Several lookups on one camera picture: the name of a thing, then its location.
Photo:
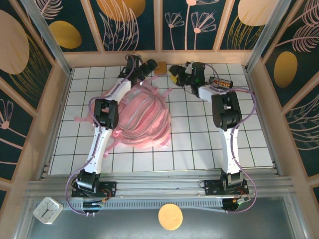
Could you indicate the pink student backpack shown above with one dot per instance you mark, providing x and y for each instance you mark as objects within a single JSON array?
[{"x": 147, "y": 119}]

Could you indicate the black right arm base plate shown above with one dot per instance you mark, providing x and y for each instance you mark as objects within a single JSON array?
[{"x": 211, "y": 186}]

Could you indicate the aluminium mounting rail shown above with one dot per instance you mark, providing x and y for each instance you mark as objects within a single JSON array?
[{"x": 159, "y": 185}]

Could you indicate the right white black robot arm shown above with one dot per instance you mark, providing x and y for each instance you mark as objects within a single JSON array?
[{"x": 229, "y": 139}]

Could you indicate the black charger board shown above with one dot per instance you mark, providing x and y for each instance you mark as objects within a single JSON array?
[{"x": 223, "y": 82}]

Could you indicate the yellow round disc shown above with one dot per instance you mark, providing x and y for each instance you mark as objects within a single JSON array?
[{"x": 170, "y": 216}]

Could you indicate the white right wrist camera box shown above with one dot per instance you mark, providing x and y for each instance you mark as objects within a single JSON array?
[{"x": 189, "y": 65}]

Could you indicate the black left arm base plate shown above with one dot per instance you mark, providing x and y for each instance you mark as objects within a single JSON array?
[{"x": 109, "y": 189}]

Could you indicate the white alarm clock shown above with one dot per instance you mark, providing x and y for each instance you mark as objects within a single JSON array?
[{"x": 47, "y": 210}]

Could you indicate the aluminium frame post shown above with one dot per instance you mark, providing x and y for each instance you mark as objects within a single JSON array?
[
  {"x": 266, "y": 35},
  {"x": 47, "y": 37}
]

